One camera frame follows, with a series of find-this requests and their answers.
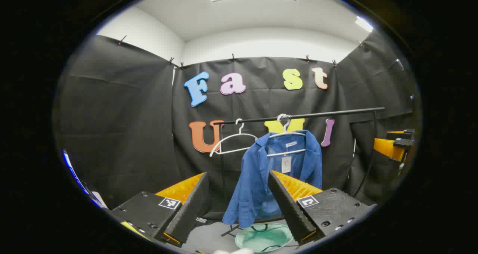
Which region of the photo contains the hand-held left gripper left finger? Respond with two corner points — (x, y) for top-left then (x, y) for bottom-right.
(111, 172), (210, 248)

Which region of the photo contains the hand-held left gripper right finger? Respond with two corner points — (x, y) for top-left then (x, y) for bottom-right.
(267, 170), (376, 244)

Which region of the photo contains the green laundry hamper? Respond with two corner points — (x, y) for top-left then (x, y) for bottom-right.
(235, 223), (294, 253)

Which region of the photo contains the blue shirt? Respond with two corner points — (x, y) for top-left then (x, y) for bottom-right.
(222, 130), (323, 228)

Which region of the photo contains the white hanger with shirt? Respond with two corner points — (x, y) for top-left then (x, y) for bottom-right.
(267, 114), (307, 157)

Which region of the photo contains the black clothes rack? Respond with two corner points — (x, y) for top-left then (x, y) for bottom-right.
(218, 107), (386, 238)

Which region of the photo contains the empty white hanger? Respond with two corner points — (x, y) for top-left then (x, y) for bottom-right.
(209, 118), (259, 157)

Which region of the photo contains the black backdrop cloth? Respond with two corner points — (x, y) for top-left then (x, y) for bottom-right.
(54, 30), (420, 217)

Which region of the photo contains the small ceiling light panel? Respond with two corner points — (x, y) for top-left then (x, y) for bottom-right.
(355, 16), (374, 33)

